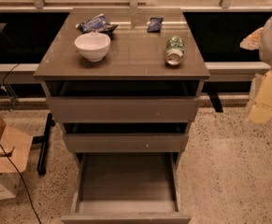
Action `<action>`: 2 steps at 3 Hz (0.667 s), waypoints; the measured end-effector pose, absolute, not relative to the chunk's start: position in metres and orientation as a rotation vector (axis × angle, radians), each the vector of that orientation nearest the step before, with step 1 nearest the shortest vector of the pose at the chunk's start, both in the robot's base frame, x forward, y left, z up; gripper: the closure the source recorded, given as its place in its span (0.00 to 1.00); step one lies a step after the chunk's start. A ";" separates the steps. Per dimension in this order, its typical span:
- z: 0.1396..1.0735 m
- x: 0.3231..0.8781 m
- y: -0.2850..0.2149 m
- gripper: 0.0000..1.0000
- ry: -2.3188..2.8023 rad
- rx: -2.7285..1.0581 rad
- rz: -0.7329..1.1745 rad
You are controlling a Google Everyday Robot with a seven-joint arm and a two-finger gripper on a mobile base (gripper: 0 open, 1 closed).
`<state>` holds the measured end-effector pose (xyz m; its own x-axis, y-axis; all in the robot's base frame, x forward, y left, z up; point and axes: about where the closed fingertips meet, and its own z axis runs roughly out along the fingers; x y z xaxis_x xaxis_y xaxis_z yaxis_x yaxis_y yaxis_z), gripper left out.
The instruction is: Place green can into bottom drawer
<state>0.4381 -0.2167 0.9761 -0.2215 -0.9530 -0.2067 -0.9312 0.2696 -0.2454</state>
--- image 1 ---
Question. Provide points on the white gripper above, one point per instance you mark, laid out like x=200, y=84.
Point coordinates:
x=261, y=40

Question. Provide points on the green soda can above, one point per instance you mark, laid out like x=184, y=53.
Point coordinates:
x=174, y=50

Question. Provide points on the grey drawer cabinet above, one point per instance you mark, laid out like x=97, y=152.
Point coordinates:
x=134, y=54

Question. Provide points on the middle grey drawer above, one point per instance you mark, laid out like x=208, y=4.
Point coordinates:
x=126, y=137

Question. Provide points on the bottom grey open drawer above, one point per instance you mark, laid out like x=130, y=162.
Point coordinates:
x=127, y=188

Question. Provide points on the top grey drawer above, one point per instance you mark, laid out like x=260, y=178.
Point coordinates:
x=122, y=101

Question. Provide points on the black stand leg right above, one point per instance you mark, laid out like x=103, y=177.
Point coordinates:
x=214, y=98

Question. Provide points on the black stand leg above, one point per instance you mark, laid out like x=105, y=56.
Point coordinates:
x=214, y=98
x=43, y=141

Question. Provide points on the small blue snack bag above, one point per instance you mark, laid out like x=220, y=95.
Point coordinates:
x=155, y=25

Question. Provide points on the large blue chip bag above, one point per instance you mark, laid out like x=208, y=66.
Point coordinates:
x=97, y=24

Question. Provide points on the white ceramic bowl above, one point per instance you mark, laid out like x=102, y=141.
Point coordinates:
x=93, y=46

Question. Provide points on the black stand leg left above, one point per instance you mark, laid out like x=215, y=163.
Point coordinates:
x=43, y=141

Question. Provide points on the open cardboard box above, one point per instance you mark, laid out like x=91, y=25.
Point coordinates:
x=14, y=153

